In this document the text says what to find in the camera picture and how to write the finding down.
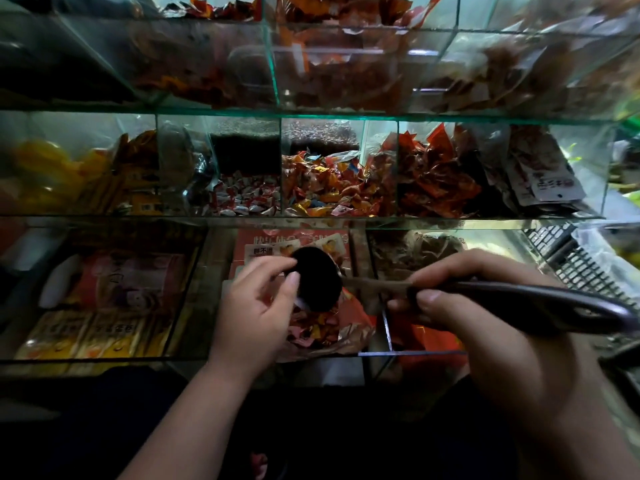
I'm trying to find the pile of red foil packets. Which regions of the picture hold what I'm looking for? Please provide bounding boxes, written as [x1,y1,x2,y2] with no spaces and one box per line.
[396,123,484,219]

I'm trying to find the red orange packet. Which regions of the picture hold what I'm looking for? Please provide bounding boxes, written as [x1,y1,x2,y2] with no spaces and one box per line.
[389,315,469,371]

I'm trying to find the pile of brown snack packets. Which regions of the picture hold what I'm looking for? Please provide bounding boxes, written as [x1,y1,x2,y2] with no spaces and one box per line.
[425,35,640,116]

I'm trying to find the person's left hand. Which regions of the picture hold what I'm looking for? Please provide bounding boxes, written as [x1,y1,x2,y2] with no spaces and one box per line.
[207,255,301,384]

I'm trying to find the pink snack packet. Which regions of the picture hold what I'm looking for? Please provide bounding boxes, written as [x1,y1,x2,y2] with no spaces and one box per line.
[65,249,187,314]

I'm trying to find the pile of red white candies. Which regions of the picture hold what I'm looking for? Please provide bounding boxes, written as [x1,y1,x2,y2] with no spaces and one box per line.
[204,174,282,217]

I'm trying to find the pile of yellow snack packets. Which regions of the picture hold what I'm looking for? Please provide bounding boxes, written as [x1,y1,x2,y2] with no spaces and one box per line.
[9,130,162,216]

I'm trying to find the person's right forearm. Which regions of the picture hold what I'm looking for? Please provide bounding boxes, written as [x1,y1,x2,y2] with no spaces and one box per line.
[500,390,640,480]

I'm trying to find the pile of mixed colourful candies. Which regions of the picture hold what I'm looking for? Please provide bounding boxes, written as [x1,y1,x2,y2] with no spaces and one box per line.
[282,151,397,218]

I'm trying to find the red printed snack box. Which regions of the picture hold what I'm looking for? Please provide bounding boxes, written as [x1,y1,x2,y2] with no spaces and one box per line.
[229,229,352,280]

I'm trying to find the pile of clear white-label packets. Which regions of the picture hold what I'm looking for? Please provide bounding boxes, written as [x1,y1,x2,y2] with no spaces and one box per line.
[477,126,597,218]

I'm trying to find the clear plastic scoop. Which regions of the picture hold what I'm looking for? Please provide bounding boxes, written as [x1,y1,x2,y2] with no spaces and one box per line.
[157,122,217,211]

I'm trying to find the pile of dark red snack packets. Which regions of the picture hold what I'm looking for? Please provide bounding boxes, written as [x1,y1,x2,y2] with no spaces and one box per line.
[127,0,266,108]

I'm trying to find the clear plastic bag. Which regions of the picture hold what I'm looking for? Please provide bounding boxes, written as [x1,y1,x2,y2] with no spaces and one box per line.
[571,224,640,298]

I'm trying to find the black handled scissors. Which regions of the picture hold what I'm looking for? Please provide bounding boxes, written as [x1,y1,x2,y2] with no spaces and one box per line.
[342,276,640,336]

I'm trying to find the clear bag of candies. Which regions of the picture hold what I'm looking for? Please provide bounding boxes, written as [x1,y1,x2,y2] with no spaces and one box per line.
[276,289,377,364]

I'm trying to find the pile of orange snack packets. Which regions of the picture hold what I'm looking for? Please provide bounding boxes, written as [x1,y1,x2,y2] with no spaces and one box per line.
[275,0,446,111]

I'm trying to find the white plastic scoop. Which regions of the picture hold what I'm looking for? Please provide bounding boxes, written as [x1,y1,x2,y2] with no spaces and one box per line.
[38,254,82,310]

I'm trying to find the black plastic crate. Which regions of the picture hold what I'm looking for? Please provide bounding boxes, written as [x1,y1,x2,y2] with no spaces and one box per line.
[521,222,640,308]

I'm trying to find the black round disc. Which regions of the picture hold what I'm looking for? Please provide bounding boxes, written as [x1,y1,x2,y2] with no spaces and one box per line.
[289,246,345,314]

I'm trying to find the person's right hand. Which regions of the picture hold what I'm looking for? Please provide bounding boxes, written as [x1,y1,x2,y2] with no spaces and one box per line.
[387,249,612,420]

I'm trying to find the glass display cabinet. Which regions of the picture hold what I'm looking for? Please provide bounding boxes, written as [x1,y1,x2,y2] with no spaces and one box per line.
[0,0,640,388]

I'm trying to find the row of yellow boxes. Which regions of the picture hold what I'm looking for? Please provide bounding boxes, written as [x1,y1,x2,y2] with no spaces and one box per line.
[14,311,177,361]

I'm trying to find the person's left forearm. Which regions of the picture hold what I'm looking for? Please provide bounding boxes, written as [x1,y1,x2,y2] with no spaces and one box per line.
[119,362,253,480]

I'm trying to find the pile of brown dried snacks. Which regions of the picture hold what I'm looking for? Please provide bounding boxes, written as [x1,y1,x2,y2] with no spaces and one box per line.
[369,231,467,281]

